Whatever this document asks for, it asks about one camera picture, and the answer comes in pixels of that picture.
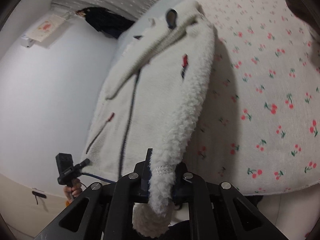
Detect dark hanging clothes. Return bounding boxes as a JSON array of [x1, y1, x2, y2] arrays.
[[75, 7, 136, 39]]

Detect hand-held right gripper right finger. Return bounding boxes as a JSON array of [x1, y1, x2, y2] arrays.
[[173, 162, 298, 240]]

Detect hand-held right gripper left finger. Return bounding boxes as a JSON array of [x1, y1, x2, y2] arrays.
[[32, 148, 153, 240]]

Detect white fleece zip jacket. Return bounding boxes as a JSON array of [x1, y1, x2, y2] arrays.
[[82, 1, 218, 237]]

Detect person's dark pants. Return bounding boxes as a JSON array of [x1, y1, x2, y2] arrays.
[[167, 219, 191, 240]]

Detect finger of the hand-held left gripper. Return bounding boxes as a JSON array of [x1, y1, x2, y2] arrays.
[[74, 158, 91, 171]]

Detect cherry print bed sheet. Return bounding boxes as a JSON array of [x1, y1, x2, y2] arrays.
[[147, 0, 320, 197]]

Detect person's left hand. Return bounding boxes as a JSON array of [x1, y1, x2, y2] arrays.
[[63, 178, 83, 201]]

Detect small black strap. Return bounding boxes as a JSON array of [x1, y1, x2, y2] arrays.
[[32, 190, 47, 205]]

